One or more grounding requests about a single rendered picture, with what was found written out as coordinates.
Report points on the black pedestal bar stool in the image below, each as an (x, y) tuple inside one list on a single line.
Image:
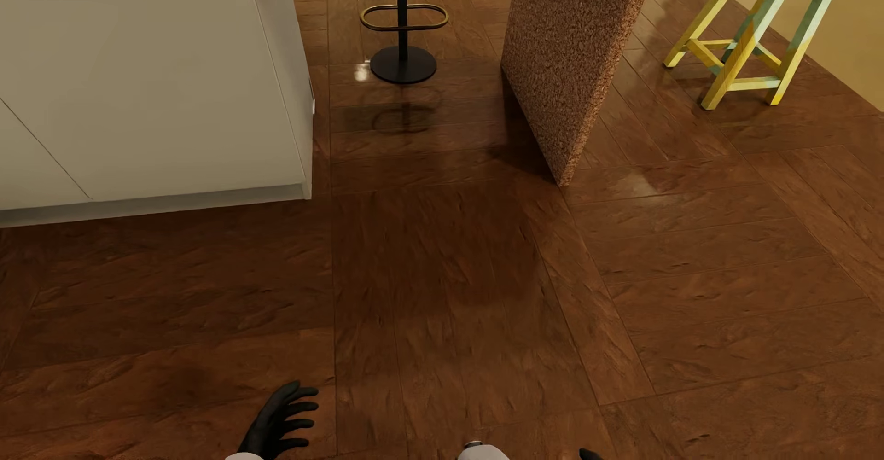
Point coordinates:
[(403, 39)]

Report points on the yellow wooden grey-seat stool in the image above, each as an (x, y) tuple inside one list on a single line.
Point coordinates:
[(756, 25)]

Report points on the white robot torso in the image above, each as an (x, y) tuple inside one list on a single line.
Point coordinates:
[(482, 451)]

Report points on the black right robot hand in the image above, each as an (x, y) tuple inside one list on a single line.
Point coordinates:
[(589, 454)]

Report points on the brown granite counter panel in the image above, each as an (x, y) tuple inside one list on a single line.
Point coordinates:
[(566, 59)]

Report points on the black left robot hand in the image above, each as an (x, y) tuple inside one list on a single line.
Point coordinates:
[(275, 422)]

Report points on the cream white kitchen cabinet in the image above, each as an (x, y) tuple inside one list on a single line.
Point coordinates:
[(145, 80)]

